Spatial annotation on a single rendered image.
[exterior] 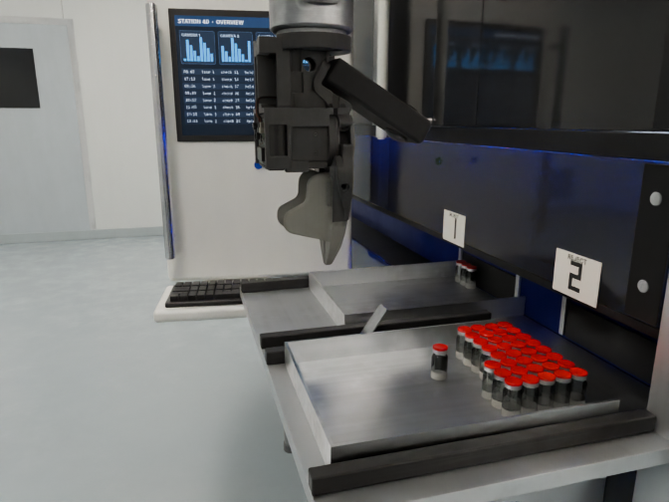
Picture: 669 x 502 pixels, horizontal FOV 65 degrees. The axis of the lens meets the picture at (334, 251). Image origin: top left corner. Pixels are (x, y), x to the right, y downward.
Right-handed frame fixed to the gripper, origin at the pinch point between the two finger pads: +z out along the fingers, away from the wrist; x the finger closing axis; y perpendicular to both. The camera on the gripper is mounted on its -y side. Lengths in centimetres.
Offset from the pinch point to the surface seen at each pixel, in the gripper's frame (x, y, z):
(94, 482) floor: -126, 51, 109
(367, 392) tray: -8.7, -6.9, 21.4
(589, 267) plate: -4.5, -35.4, 5.7
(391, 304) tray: -39, -22, 21
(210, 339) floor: -242, 6, 109
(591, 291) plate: -3.7, -35.4, 8.7
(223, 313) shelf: -67, 8, 30
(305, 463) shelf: 2.9, 4.0, 21.6
